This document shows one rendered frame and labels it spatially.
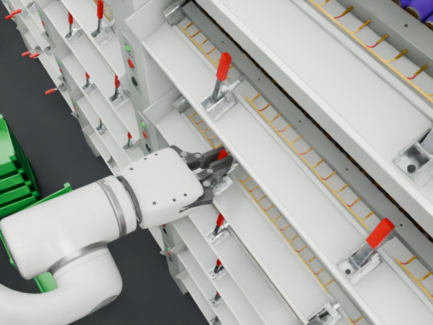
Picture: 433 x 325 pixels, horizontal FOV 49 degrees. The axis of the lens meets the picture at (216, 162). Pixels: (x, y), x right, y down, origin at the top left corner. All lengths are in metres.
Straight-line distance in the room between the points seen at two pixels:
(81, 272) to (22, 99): 1.81
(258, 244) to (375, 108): 0.41
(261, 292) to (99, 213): 0.41
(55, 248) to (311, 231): 0.31
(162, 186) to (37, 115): 1.65
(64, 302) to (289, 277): 0.33
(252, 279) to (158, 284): 0.85
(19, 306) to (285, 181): 0.33
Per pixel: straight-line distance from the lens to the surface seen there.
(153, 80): 0.82
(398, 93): 0.40
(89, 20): 1.11
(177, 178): 0.68
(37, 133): 2.22
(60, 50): 1.63
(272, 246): 0.75
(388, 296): 0.54
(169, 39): 0.73
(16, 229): 0.63
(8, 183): 1.87
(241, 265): 0.95
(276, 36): 0.44
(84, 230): 0.63
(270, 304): 0.93
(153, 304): 1.74
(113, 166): 1.82
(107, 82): 1.25
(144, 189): 0.67
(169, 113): 0.89
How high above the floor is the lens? 1.64
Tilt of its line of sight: 56 degrees down
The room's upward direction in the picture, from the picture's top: straight up
